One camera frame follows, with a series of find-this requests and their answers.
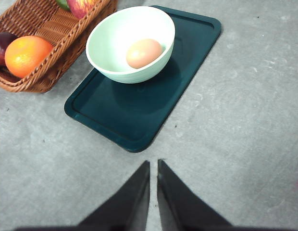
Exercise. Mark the brown wicker basket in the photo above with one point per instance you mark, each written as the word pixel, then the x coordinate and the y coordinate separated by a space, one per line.
pixel 69 36

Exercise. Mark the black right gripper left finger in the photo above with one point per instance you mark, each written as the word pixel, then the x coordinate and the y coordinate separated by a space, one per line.
pixel 127 210

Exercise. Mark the red yellow apple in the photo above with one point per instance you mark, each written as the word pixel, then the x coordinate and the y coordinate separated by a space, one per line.
pixel 79 8

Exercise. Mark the orange fruit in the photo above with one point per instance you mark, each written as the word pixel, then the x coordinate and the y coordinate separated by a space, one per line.
pixel 24 54

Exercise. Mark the dark purple fruit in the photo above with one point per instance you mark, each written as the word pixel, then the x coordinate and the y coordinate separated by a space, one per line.
pixel 5 39

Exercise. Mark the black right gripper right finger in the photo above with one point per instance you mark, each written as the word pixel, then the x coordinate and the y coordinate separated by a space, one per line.
pixel 180 209

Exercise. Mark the green fruit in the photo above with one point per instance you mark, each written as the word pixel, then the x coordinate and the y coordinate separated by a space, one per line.
pixel 64 4

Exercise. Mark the light green bowl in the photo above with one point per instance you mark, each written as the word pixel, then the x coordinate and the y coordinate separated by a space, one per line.
pixel 128 44

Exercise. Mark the brown egg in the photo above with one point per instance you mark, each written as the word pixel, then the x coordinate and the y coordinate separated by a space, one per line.
pixel 143 53

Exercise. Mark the dark green rectangular tray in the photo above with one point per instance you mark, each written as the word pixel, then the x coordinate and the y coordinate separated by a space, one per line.
pixel 132 115

